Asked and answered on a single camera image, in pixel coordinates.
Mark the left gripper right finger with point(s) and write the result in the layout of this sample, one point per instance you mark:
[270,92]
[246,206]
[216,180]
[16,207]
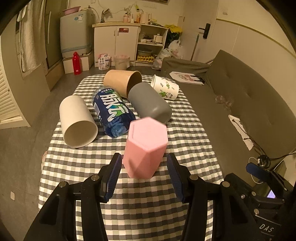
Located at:
[232,219]

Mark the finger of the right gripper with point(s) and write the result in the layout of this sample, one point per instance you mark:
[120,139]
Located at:
[273,179]

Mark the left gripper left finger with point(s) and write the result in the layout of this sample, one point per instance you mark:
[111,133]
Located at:
[57,218]

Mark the pink faceted plastic cup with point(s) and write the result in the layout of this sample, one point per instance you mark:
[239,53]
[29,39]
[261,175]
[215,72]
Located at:
[145,146]

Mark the white plastic cup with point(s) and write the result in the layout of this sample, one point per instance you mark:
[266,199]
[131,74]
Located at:
[78,126]

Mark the white printed paper cup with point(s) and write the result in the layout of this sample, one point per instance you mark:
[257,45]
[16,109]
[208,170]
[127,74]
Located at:
[165,88]

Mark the grey plastic cup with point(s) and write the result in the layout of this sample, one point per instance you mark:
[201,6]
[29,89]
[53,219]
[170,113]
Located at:
[148,103]

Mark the brown paper cup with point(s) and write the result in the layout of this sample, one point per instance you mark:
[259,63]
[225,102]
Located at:
[122,80]

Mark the white cloth on sofa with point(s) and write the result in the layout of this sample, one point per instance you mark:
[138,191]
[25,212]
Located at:
[240,129]

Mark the olive green sofa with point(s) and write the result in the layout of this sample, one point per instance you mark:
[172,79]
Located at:
[265,116]

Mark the checkered grey white tablecloth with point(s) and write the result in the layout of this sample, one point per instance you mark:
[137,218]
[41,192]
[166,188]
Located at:
[138,209]

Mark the crumpled clear plastic wrapper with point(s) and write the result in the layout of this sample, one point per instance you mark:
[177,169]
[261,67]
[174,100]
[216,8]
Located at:
[227,103]

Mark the white louvered wardrobe door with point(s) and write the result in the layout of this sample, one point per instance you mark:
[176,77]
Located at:
[11,115]

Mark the blue labelled drink can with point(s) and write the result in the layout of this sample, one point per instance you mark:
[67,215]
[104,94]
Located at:
[113,114]

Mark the white plastic shopping bag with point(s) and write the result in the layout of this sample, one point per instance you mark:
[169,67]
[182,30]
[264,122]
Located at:
[174,50]

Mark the red water bottle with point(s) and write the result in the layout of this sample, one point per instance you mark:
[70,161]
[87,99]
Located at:
[76,64]

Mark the white plinth box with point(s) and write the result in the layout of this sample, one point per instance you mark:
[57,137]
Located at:
[83,62]

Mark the white printed package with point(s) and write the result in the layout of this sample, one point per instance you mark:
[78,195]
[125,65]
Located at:
[104,62]

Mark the white entrance door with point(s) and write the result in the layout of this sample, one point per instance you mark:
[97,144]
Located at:
[196,15]

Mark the beige trash bin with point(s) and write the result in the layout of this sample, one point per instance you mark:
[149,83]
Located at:
[122,62]

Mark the yellow cloth pile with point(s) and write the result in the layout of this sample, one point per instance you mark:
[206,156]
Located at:
[174,29]

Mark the egg tray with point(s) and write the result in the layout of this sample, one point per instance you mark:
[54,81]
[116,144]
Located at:
[148,59]

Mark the metal basin on shelf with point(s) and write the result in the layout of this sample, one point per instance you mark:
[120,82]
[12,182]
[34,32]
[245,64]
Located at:
[144,52]

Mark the open white shelf unit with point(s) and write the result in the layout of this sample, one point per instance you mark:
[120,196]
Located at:
[152,37]

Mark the white washing machine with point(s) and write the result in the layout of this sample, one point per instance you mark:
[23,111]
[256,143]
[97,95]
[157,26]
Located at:
[76,33]

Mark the white kitchen cabinet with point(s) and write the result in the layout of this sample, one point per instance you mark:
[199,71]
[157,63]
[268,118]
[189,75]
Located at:
[114,39]

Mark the hanging beige towel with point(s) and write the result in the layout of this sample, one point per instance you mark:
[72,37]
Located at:
[32,35]

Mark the white electric kettle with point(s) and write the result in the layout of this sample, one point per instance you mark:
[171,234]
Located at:
[145,18]

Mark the kitchen faucet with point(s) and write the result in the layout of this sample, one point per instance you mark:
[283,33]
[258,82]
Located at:
[103,14]

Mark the pink basin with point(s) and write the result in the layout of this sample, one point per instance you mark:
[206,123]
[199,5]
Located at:
[71,10]

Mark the black door lock handle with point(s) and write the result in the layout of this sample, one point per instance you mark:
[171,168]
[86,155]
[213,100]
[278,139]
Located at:
[206,30]

